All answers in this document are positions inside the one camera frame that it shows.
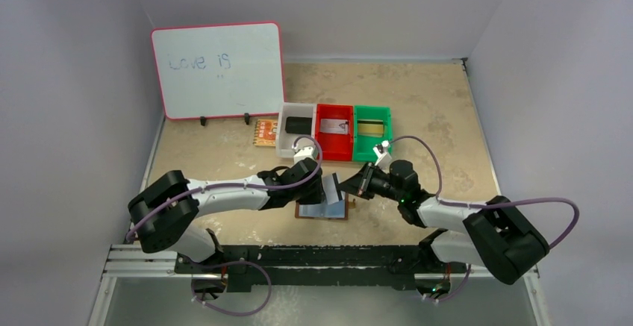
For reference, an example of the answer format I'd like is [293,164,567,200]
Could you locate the black card in white bin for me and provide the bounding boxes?
[284,116,313,135]

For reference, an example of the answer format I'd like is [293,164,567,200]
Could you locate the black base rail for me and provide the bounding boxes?
[175,245,467,292]

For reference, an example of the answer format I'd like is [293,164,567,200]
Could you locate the green plastic bin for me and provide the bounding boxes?
[352,105,393,162]

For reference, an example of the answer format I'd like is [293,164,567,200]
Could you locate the red plastic bin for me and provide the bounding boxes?
[314,104,354,161]

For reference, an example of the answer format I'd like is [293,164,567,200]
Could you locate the gold card in green bin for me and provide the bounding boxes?
[357,119,384,137]

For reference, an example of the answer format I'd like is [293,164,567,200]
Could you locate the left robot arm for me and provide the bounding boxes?
[126,157,322,273]

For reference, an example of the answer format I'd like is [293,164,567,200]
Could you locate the silver card in red bin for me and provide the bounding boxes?
[319,119,349,135]

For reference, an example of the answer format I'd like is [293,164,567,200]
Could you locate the white card with black stripe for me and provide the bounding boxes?
[322,173,344,205]

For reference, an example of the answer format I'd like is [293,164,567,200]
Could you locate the pink framed whiteboard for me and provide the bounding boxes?
[150,21,286,120]

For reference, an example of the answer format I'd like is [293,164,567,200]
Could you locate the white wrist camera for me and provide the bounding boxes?
[373,140,393,169]
[293,145,318,164]

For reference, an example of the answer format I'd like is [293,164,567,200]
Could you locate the orange patterned card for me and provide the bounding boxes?
[253,118,278,147]

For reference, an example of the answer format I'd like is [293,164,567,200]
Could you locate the aluminium frame rail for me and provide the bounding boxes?
[90,240,547,325]

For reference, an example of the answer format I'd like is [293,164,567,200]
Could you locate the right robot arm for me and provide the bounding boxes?
[339,160,550,285]

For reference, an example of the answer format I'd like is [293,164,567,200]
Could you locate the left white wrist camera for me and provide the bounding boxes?
[293,145,318,164]

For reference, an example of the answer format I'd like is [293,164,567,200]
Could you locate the white plastic bin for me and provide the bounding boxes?
[275,102,317,159]

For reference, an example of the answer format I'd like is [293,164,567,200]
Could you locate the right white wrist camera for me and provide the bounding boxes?
[373,140,393,169]

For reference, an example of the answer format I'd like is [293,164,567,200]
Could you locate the brown leather card holder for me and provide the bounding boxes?
[294,193,355,220]

